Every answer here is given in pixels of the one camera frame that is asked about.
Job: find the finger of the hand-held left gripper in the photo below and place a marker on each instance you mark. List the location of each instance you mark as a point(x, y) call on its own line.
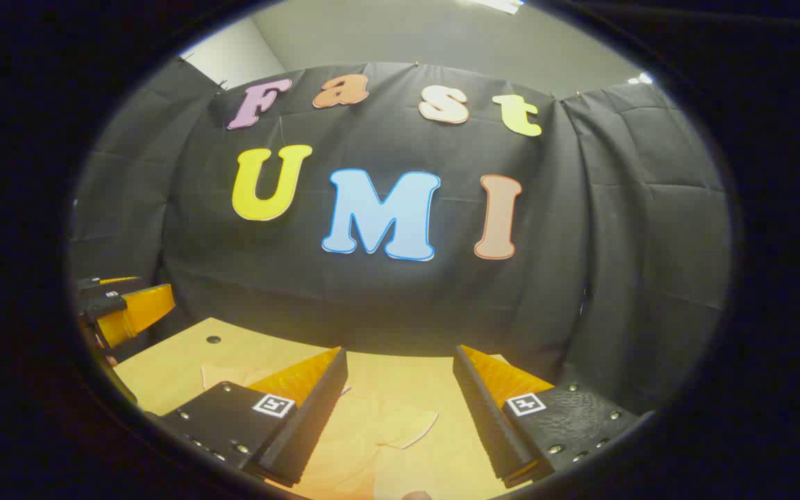
point(115, 288)
point(136, 312)

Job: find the black backdrop cloth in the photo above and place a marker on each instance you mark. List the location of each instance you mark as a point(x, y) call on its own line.
point(407, 305)

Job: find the orange T-shirt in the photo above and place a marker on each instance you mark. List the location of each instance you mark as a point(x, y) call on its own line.
point(372, 430)

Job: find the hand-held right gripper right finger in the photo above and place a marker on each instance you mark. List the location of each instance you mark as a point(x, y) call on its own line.
point(490, 423)

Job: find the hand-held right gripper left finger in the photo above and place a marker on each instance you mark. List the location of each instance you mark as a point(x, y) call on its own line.
point(313, 423)

